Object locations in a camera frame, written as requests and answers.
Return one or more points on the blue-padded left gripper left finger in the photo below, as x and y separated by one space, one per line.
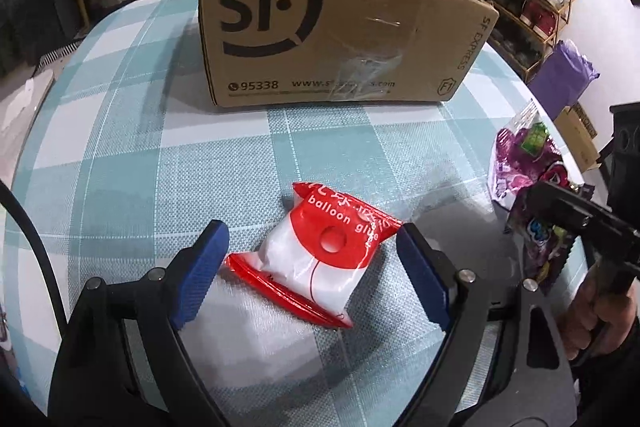
94 381

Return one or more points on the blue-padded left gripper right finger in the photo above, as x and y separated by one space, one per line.
501 362

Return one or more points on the purple candy bag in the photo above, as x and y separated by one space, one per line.
523 156

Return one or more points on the red white balloon glue packet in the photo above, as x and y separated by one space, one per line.
312 261

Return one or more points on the person right hand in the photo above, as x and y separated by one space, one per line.
588 308

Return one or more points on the purple plastic bag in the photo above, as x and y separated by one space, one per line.
562 78

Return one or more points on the grey side cabinet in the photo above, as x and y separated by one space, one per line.
22 93

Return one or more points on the brown SF cardboard box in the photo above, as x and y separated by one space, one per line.
269 52

